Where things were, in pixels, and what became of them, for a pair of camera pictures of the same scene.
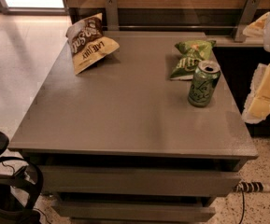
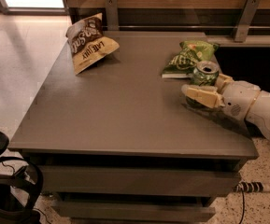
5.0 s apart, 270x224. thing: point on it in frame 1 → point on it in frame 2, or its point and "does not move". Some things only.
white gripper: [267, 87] → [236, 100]
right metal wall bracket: [247, 17] does not move
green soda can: [206, 78] does not move
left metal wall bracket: [111, 13] does not move
